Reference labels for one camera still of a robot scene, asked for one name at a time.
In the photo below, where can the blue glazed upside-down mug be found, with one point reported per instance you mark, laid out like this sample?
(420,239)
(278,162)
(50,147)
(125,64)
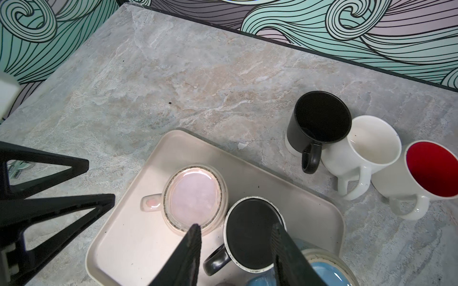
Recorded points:
(329,267)

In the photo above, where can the cream mug red inside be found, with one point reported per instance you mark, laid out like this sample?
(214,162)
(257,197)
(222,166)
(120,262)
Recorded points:
(426,171)

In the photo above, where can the small green black tool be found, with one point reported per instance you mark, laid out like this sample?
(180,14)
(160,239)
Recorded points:
(15,168)

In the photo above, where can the beige rectangular tray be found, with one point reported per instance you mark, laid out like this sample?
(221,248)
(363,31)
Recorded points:
(133,246)

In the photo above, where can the black mug white base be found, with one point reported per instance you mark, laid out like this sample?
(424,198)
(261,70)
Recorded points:
(319,118)

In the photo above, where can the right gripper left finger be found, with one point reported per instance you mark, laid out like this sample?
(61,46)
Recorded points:
(182,268)

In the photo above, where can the pink upside-down mug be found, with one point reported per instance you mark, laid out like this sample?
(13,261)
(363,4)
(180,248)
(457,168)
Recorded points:
(195,194)

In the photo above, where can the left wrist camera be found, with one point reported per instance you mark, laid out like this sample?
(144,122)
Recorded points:
(9,91)

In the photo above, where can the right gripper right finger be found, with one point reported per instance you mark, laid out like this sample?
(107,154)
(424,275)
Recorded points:
(290,266)

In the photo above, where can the black speckled upside-down mug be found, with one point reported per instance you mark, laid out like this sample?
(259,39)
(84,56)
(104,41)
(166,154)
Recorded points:
(247,235)

